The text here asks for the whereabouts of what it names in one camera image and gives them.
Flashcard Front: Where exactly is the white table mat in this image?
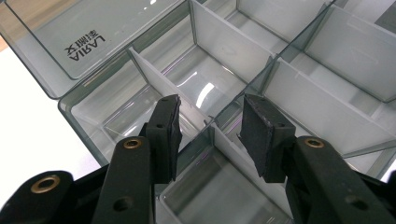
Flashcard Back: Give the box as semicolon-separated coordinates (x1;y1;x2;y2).
0;46;104;209

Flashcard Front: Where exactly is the grey clear plastic compartment box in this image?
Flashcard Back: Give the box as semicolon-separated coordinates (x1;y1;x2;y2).
0;0;396;224

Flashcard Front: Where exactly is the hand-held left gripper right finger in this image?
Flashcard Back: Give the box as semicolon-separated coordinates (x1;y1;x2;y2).
239;93;296;184

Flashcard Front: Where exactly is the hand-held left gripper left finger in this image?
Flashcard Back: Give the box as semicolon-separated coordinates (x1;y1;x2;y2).
145;94;183;185

